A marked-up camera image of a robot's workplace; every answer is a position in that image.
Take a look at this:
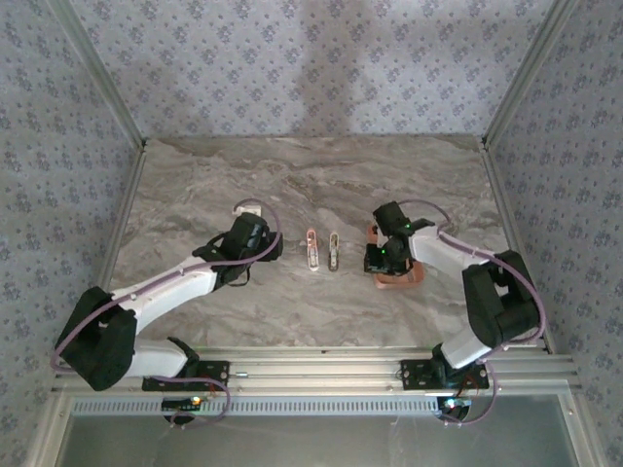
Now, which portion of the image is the pink plastic tray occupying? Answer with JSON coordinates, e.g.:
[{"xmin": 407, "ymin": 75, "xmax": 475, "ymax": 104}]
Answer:
[{"xmin": 366, "ymin": 222, "xmax": 425, "ymax": 290}]

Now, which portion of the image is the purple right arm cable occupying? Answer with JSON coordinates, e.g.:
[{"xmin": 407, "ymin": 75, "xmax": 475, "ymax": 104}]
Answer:
[{"xmin": 396, "ymin": 198, "xmax": 549, "ymax": 429}]

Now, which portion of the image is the pink stapler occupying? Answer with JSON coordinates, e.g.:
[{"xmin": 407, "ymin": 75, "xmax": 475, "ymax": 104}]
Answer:
[{"xmin": 305, "ymin": 227, "xmax": 323, "ymax": 271}]

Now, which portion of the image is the slotted grey cable duct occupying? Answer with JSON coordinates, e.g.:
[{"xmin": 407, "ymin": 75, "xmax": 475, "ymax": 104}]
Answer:
[{"xmin": 72, "ymin": 396, "xmax": 442, "ymax": 417}]

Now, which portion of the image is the aluminium corner post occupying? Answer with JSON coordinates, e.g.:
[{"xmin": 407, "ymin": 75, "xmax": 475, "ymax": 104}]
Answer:
[
  {"xmin": 48, "ymin": 0, "xmax": 147, "ymax": 147},
  {"xmin": 481, "ymin": 0, "xmax": 580, "ymax": 147}
]

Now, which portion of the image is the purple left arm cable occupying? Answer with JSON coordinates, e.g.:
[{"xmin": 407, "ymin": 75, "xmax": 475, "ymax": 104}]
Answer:
[{"xmin": 52, "ymin": 198, "xmax": 283, "ymax": 432}]

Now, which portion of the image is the black electronics box with light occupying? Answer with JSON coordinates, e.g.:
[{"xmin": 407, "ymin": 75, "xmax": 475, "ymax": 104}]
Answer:
[
  {"xmin": 162, "ymin": 396, "xmax": 203, "ymax": 411},
  {"xmin": 436, "ymin": 396, "xmax": 474, "ymax": 420}
]

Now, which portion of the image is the grey metal panel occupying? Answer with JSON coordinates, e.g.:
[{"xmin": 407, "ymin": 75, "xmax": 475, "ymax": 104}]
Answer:
[{"xmin": 55, "ymin": 393, "xmax": 585, "ymax": 467}]

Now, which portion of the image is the aluminium side rail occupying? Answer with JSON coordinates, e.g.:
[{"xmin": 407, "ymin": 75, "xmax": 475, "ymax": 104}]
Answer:
[
  {"xmin": 479, "ymin": 140, "xmax": 556, "ymax": 354},
  {"xmin": 80, "ymin": 143, "xmax": 150, "ymax": 341}
]

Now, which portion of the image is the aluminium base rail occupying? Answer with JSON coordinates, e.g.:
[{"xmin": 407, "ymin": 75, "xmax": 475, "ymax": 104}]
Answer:
[{"xmin": 51, "ymin": 345, "xmax": 583, "ymax": 393}]

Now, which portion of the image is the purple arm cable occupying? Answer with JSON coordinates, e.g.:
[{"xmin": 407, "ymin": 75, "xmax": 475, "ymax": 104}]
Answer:
[
  {"xmin": 396, "ymin": 198, "xmax": 549, "ymax": 429},
  {"xmin": 52, "ymin": 198, "xmax": 283, "ymax": 432}
]

